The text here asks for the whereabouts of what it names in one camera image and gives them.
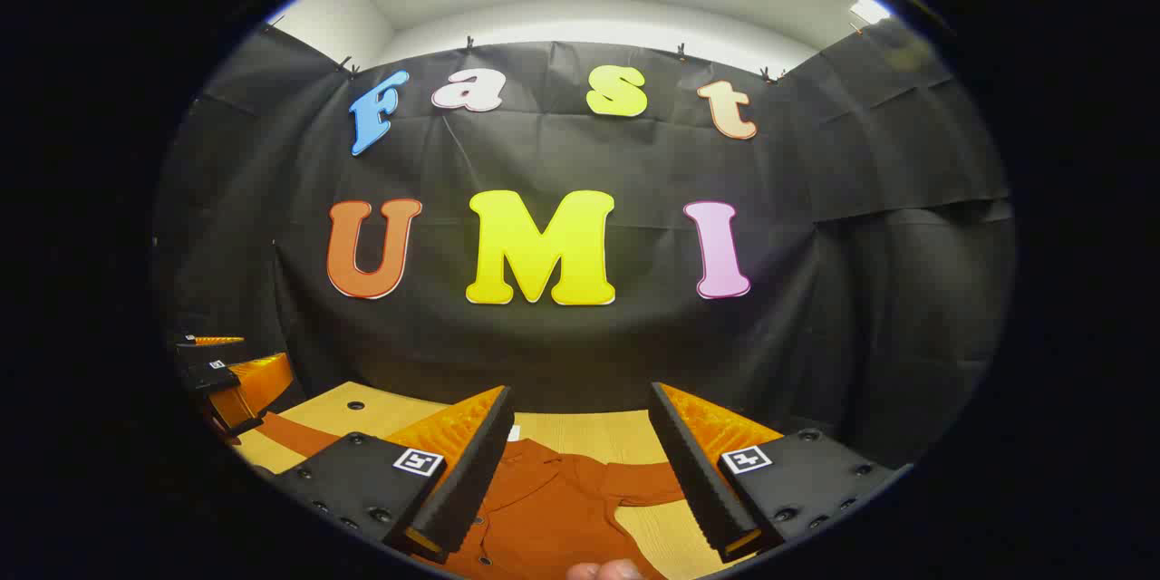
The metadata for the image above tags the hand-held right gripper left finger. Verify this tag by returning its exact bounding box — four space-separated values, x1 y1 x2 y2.
258 385 516 563

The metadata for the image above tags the orange knit jacket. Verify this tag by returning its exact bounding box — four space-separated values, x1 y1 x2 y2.
258 412 690 580

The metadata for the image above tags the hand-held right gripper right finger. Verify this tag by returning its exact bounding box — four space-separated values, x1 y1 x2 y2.
647 382 910 563

